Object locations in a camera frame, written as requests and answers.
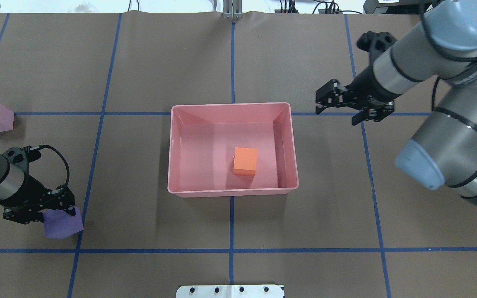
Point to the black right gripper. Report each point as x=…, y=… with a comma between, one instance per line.
x=366, y=88

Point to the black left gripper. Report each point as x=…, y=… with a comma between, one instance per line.
x=26, y=192

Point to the purple foam block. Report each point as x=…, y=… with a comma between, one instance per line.
x=59, y=224

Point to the orange foam block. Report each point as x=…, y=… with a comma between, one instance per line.
x=245, y=161

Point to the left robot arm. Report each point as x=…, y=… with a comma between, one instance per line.
x=11, y=179

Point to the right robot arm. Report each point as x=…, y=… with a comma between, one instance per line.
x=443, y=151

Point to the pink plastic bin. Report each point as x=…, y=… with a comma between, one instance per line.
x=203, y=139

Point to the aluminium frame post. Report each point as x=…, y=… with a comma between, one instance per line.
x=232, y=9

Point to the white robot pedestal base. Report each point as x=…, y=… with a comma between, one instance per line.
x=231, y=291

